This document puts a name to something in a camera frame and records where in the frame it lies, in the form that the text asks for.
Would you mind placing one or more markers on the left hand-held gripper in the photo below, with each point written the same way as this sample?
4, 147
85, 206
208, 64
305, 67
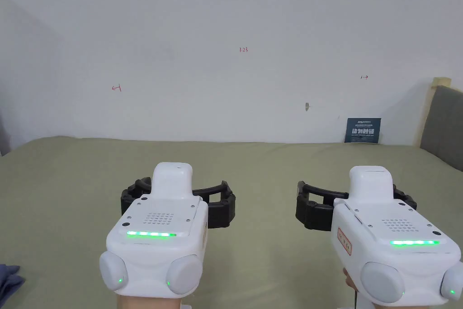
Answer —
159, 222

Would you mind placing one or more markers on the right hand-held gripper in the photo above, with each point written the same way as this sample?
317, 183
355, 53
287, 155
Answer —
390, 229

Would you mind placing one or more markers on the grey padded headboard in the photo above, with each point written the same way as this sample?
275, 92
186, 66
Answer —
443, 128

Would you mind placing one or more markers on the person's right hand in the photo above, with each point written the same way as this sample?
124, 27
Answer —
349, 280

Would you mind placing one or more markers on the bed with pale green sheet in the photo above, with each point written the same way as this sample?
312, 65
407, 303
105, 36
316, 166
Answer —
260, 164

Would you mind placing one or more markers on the dark blue sign card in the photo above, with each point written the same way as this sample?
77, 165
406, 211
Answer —
362, 131

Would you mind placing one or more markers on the person's left hand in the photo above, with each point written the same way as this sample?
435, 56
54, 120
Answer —
148, 303

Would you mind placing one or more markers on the dark blue garment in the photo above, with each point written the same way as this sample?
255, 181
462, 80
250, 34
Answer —
9, 283

